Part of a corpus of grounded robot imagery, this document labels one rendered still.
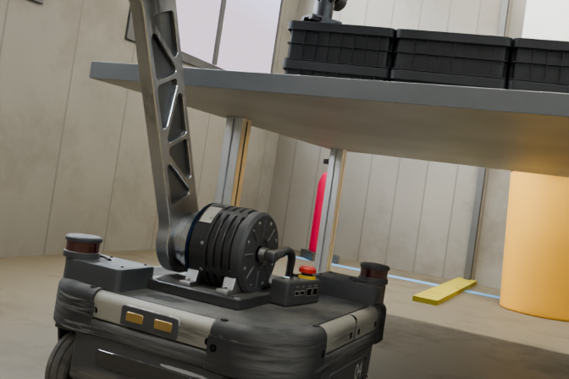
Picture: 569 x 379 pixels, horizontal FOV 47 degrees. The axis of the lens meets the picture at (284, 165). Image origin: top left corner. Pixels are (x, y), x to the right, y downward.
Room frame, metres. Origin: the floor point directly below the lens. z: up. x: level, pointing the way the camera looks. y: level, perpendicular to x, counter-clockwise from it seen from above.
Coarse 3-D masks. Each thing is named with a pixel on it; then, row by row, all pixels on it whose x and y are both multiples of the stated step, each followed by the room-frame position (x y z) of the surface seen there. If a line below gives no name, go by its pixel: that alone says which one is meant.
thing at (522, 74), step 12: (516, 48) 1.68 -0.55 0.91; (528, 48) 1.65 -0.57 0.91; (516, 60) 1.66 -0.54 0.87; (528, 60) 1.65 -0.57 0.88; (540, 60) 1.64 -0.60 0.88; (552, 60) 1.63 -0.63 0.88; (564, 60) 1.63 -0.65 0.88; (516, 72) 1.66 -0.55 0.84; (528, 72) 1.65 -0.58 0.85; (540, 72) 1.64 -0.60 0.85; (552, 72) 1.63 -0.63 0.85; (564, 72) 1.63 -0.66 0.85; (564, 84) 1.62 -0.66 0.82
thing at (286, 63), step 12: (288, 60) 1.81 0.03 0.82; (300, 60) 1.80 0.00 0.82; (288, 72) 1.82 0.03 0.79; (300, 72) 1.80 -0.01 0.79; (312, 72) 1.80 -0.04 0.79; (324, 72) 1.79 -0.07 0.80; (336, 72) 1.77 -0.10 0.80; (348, 72) 1.76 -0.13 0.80; (360, 72) 1.75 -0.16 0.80; (372, 72) 1.74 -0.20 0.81; (384, 72) 1.74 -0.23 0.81
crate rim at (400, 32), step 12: (396, 36) 1.73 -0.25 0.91; (408, 36) 1.72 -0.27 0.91; (420, 36) 1.71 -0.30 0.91; (432, 36) 1.70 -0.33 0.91; (444, 36) 1.70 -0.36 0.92; (456, 36) 1.69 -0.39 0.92; (468, 36) 1.68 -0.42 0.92; (480, 36) 1.67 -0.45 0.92; (492, 36) 1.66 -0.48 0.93; (504, 36) 1.66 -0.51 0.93
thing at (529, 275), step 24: (528, 192) 3.30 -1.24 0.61; (552, 192) 3.23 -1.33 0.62; (528, 216) 3.29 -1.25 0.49; (552, 216) 3.23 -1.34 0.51; (528, 240) 3.29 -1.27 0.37; (552, 240) 3.23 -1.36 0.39; (504, 264) 3.45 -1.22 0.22; (528, 264) 3.28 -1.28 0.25; (552, 264) 3.23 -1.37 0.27; (504, 288) 3.41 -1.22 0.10; (528, 288) 3.27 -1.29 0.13; (552, 288) 3.23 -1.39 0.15; (528, 312) 3.27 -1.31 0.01; (552, 312) 3.23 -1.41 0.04
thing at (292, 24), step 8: (296, 24) 1.80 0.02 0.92; (304, 24) 1.80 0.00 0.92; (312, 24) 1.79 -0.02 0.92; (320, 24) 1.79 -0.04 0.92; (328, 24) 1.78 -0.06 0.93; (336, 24) 1.77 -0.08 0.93; (344, 32) 1.77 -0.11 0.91; (352, 32) 1.76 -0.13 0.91; (360, 32) 1.75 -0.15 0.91; (368, 32) 1.75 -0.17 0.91; (376, 32) 1.74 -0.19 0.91; (384, 32) 1.74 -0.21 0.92; (392, 32) 1.74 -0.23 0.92
